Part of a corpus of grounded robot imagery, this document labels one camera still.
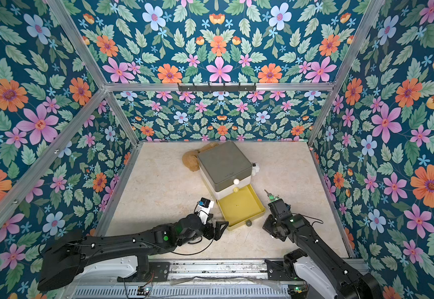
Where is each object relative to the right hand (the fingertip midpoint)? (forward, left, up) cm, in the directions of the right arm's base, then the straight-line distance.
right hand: (266, 227), depth 83 cm
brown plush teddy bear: (+31, +38, +10) cm, 50 cm away
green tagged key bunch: (+17, -5, -3) cm, 18 cm away
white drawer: (+11, +22, +9) cm, 26 cm away
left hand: (-2, +19, +9) cm, 21 cm away
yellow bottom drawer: (+9, +12, 0) cm, 15 cm away
